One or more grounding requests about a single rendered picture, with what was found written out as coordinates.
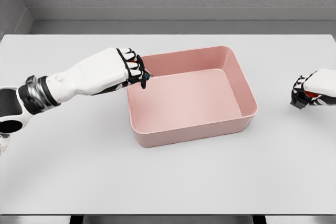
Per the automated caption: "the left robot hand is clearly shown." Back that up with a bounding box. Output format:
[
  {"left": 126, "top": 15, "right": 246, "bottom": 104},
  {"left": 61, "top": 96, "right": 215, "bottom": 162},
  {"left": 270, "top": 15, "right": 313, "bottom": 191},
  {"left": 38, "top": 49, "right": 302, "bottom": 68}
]
[{"left": 77, "top": 47, "right": 152, "bottom": 96}]

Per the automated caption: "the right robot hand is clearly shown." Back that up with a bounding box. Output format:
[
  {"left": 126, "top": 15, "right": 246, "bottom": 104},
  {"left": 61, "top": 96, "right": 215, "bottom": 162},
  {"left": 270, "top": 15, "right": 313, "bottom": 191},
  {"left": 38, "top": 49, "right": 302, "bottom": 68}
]
[{"left": 290, "top": 68, "right": 336, "bottom": 111}]

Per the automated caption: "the pink rectangular basket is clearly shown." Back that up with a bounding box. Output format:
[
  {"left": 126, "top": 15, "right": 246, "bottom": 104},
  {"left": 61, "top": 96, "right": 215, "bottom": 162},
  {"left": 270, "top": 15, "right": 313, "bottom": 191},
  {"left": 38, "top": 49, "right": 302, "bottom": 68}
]
[{"left": 127, "top": 46, "right": 259, "bottom": 148}]

